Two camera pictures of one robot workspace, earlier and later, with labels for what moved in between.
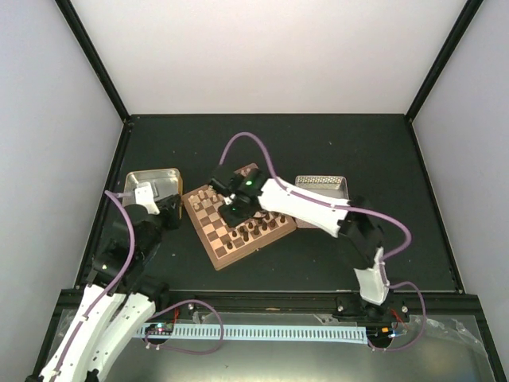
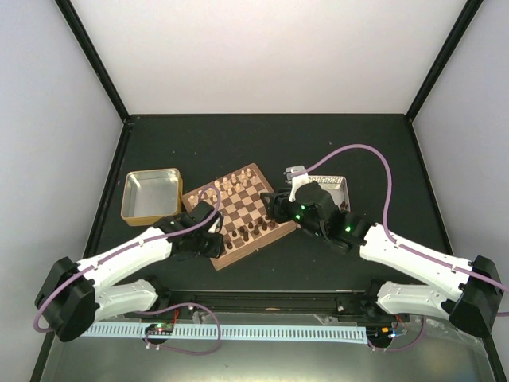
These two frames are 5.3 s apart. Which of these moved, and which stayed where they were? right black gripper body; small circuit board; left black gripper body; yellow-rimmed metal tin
Moved: right black gripper body; left black gripper body
Stayed: yellow-rimmed metal tin; small circuit board
